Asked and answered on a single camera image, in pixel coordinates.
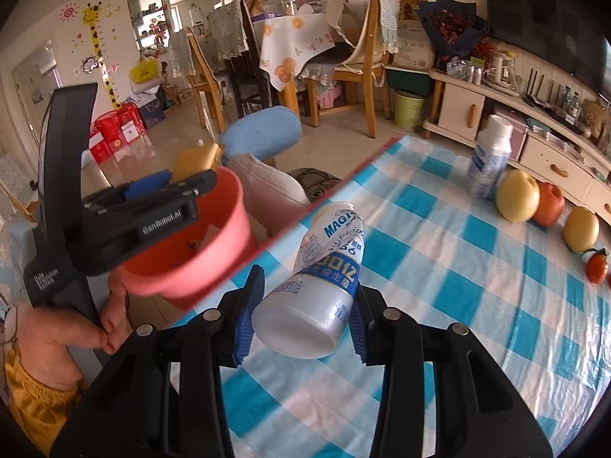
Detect white electric kettle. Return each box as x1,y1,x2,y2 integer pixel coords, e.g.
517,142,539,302
483,51,520,96

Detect dining table with cloth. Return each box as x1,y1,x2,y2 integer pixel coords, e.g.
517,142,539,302
254,13,335,115

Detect blue cushioned stool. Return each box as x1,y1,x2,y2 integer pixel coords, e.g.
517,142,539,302
221,105,301,160

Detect dark wooden chair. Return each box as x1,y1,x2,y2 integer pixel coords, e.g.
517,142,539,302
208,0,272,118

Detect patterned floor mat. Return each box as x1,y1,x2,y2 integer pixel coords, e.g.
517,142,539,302
289,168,341,203

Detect upright white milk bottle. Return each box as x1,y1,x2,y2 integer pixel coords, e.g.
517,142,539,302
467,115,512,198

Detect red gift boxes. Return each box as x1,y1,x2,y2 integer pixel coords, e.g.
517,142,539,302
89,102,145,163

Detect blue checkered tablecloth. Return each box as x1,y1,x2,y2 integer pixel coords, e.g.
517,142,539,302
171,135,611,458

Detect brown biscuit packet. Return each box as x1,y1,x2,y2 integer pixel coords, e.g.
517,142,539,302
170,143,223,184

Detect crushed white plastic bottle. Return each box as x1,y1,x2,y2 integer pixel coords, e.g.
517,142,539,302
252,202,365,359

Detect black television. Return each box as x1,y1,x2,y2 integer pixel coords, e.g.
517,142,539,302
487,0,610,98

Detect large orange with leaf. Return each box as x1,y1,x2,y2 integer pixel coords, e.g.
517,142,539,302
582,248,609,284

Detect red apple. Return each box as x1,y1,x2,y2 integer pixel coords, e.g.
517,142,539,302
532,182,566,229

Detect person's left hand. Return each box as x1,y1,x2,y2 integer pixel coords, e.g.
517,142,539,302
16,270,133,391

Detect green trash bin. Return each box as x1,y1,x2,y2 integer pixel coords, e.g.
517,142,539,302
394,91,425,131

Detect white TV cabinet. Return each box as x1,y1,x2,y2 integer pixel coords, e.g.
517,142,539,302
423,70,611,221

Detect light wooden chair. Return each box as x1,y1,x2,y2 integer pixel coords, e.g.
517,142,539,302
168,28,227,137

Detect yellow sleeve forearm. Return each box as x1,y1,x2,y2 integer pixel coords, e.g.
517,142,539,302
4,342,85,457

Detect yellow pear right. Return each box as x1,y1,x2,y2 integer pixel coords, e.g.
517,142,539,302
563,207,600,253

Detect wooden chair with cover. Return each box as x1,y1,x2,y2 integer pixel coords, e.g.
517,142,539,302
299,0,400,139

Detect yellow bag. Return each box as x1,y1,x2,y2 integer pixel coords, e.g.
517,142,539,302
129,56,162,84

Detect pink storage box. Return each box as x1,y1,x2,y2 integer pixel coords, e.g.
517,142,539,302
493,103,528,161

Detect dark flower bouquet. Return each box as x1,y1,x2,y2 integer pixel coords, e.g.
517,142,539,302
415,0,488,71

